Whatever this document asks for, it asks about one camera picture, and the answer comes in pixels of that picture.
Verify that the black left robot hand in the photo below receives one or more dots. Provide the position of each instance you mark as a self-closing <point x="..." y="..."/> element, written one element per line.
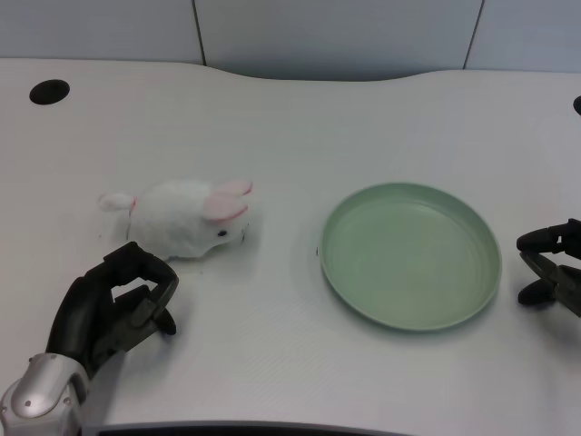
<point x="84" y="309"/>

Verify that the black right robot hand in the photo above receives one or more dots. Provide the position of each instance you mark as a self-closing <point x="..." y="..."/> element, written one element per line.
<point x="551" y="272"/>

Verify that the white plush rabbit doll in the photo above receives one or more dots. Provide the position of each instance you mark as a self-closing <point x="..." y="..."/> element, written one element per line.
<point x="181" y="220"/>

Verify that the green round plate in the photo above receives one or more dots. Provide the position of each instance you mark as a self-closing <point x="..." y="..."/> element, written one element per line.
<point x="410" y="254"/>

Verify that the grey partition wall panel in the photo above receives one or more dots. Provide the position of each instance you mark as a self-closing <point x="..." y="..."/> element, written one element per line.
<point x="336" y="36"/>

